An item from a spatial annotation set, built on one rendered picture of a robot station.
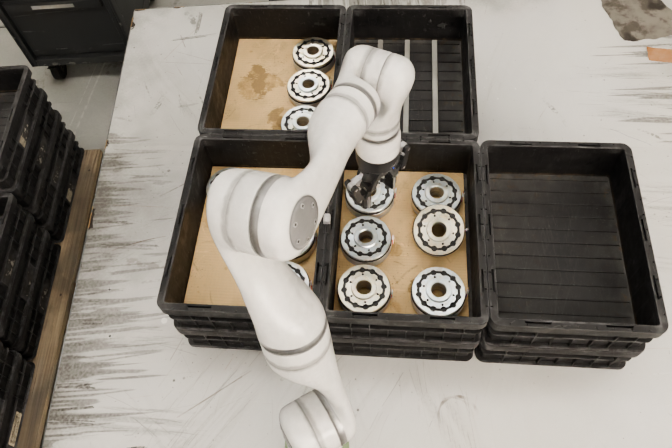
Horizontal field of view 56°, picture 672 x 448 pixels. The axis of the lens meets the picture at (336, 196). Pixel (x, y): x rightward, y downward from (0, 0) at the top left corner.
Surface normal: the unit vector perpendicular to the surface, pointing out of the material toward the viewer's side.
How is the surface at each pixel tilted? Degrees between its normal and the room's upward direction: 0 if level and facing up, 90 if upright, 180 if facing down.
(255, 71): 0
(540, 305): 0
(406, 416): 0
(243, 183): 15
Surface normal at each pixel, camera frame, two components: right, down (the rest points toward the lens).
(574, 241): -0.06, -0.52
